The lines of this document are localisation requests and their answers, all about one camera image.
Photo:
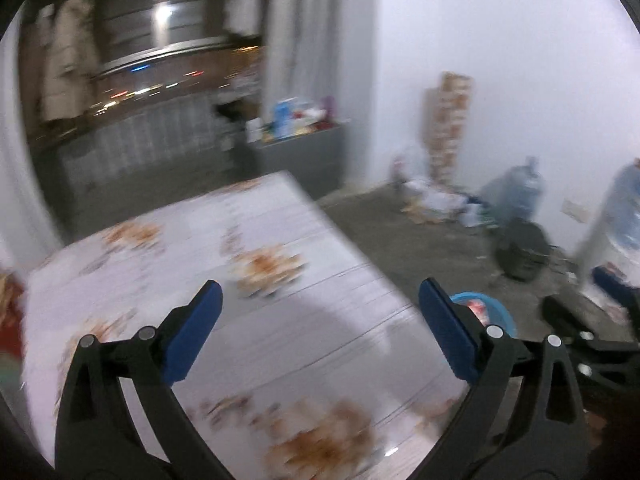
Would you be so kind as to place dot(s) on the red cloth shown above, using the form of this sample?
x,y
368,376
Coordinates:
x,y
10,310

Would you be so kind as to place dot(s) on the small white bottle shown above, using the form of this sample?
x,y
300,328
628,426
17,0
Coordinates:
x,y
255,130

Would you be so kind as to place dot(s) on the blue plastic wastebasket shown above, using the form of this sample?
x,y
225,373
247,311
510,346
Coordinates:
x,y
502,315

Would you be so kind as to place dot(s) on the black rice cooker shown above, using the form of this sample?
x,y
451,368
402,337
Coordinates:
x,y
522,250

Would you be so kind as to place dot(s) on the wall socket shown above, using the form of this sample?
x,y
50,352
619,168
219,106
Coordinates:
x,y
576,210

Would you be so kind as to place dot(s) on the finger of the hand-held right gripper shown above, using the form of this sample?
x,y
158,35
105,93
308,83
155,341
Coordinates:
x,y
620,287
575,322

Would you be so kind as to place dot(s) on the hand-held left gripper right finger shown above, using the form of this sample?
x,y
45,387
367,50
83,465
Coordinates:
x,y
447,330

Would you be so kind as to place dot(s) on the grey curtain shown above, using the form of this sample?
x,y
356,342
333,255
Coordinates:
x,y
310,35

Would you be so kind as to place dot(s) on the metal railing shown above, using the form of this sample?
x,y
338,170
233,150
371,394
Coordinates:
x,y
150,130

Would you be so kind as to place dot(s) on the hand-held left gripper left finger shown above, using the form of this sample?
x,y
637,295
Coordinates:
x,y
195,330

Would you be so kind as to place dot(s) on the water jug on dispenser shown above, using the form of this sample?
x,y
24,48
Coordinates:
x,y
625,205

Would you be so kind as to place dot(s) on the small white box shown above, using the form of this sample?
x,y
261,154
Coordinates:
x,y
471,215

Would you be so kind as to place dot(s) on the grey cabinet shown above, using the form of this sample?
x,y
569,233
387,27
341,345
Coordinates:
x,y
300,160

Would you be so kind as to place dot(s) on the white water dispenser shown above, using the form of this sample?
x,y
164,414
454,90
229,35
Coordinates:
x,y
595,250

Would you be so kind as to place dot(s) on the pile of small packets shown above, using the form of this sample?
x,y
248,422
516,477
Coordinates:
x,y
307,120

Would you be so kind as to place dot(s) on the dark box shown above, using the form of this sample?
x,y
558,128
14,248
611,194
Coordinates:
x,y
230,110

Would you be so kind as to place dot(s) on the white plastic bag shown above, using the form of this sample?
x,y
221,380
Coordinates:
x,y
410,170

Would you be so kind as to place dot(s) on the tall patterned box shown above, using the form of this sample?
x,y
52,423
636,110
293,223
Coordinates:
x,y
450,125

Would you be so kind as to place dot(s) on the empty water jug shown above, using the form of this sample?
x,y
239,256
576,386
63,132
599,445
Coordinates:
x,y
520,190

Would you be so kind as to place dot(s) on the hanging beige coat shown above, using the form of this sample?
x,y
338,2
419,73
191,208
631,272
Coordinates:
x,y
70,60

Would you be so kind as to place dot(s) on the blue detergent bottle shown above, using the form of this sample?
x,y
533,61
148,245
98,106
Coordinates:
x,y
284,120

